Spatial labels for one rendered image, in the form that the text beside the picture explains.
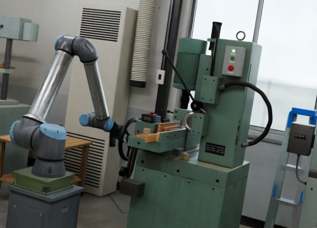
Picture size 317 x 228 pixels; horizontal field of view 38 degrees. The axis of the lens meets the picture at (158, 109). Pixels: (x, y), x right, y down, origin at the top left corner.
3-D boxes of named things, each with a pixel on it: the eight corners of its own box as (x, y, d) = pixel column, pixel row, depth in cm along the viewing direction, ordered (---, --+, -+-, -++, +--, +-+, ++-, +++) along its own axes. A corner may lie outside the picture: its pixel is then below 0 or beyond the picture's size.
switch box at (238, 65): (224, 74, 258) (229, 46, 257) (241, 77, 254) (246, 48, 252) (221, 74, 253) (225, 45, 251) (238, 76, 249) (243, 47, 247)
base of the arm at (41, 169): (48, 180, 246) (50, 162, 245) (24, 171, 256) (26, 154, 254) (72, 174, 262) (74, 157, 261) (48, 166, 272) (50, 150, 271)
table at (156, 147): (160, 134, 319) (161, 126, 319) (200, 143, 306) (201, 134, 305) (112, 142, 266) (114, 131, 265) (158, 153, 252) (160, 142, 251)
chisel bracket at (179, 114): (176, 121, 289) (178, 107, 288) (196, 125, 283) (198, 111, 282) (171, 121, 282) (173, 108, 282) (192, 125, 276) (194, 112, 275)
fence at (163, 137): (199, 134, 306) (200, 126, 305) (201, 134, 305) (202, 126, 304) (158, 142, 252) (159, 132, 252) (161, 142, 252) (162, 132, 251)
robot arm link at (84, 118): (92, 114, 305) (102, 114, 316) (78, 111, 310) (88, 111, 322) (90, 128, 306) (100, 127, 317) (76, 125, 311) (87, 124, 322)
